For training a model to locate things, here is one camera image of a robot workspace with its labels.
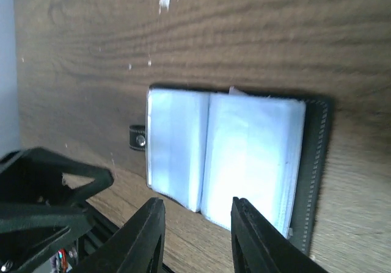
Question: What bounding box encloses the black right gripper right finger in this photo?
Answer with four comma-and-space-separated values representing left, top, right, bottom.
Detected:
231, 197, 326, 273

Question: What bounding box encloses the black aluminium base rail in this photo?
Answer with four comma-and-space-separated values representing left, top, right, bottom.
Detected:
73, 202, 175, 273

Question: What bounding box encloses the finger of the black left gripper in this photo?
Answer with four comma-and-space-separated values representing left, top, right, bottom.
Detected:
1, 204, 94, 270
1, 147, 114, 206

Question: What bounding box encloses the black leather card holder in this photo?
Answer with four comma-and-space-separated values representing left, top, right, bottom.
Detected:
129, 84, 334, 254

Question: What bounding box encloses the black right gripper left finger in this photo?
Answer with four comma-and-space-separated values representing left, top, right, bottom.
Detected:
71, 197, 166, 273

